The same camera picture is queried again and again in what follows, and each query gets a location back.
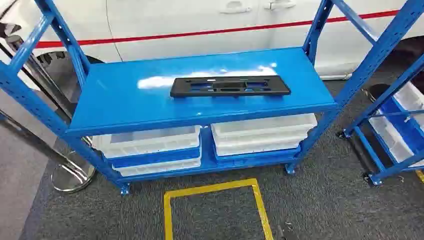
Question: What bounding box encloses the black plastic panel with cutouts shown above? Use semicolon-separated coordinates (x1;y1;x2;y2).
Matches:
169;75;292;99

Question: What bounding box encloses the blue metal shelf rack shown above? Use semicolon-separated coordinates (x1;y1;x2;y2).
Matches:
336;54;424;186
0;0;424;196

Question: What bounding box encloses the white car with red stripe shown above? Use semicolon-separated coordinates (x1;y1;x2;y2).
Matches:
0;0;424;82

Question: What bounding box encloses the chrome stanchion post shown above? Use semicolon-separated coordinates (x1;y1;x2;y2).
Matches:
0;33;97;194

